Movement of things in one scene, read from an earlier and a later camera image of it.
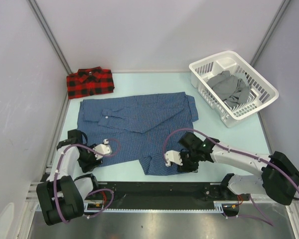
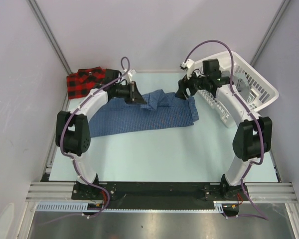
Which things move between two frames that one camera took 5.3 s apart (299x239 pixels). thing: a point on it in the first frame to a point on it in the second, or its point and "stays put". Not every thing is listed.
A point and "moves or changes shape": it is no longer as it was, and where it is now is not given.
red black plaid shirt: [89, 81] stays put
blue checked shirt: [143, 128] moves or changes shape
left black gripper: [90, 165] to [134, 96]
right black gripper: [186, 168] to [181, 93]
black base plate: [163, 192] stays put
